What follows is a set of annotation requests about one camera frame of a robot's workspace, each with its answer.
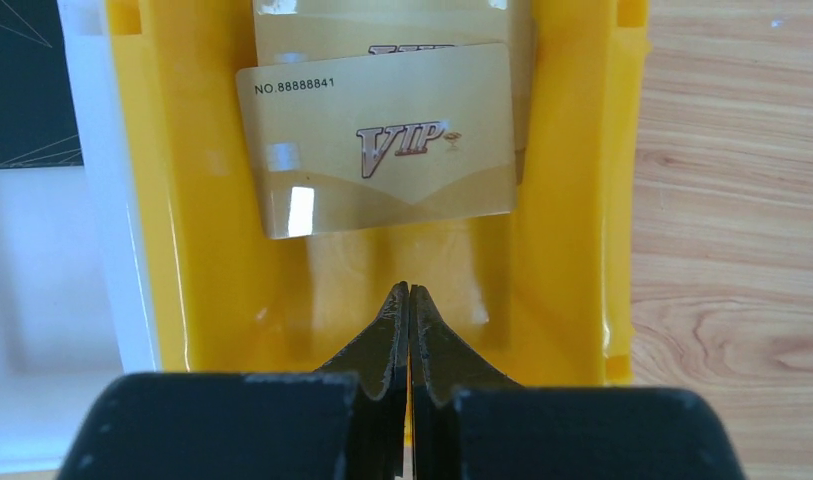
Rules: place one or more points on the white plastic bin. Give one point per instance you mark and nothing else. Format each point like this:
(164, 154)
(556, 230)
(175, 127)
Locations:
(75, 300)

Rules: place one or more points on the gold VIP card in bin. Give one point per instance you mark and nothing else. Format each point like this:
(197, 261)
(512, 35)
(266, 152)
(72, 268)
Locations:
(310, 30)

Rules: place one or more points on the gold vip card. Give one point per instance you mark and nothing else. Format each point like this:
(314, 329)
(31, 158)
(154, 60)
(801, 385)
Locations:
(310, 30)
(380, 140)

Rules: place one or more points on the black card in bin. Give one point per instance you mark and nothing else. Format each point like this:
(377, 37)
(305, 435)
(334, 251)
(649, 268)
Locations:
(38, 127)

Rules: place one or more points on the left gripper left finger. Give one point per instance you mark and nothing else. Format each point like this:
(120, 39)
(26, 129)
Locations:
(344, 420)

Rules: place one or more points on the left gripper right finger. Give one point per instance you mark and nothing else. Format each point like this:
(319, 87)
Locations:
(471, 421)

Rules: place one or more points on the yellow plastic bin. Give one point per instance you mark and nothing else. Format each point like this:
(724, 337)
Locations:
(543, 293)

